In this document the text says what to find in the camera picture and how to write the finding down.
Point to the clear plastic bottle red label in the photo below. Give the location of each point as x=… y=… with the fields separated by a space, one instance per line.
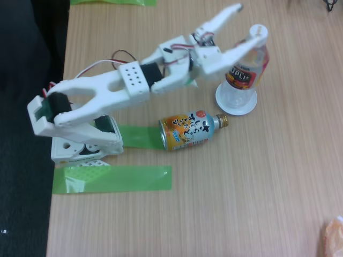
x=241 y=77

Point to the orange drink bottle can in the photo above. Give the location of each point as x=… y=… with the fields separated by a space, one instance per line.
x=187 y=131

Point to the small white round plate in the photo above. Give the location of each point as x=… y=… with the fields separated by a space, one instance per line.
x=235 y=112

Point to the green tape at table edge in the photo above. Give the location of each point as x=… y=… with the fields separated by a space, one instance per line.
x=120 y=2

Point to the long green tape strip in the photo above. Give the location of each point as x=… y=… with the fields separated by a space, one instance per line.
x=134 y=179

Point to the orange plastic bag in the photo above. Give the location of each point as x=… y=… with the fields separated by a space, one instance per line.
x=335 y=238

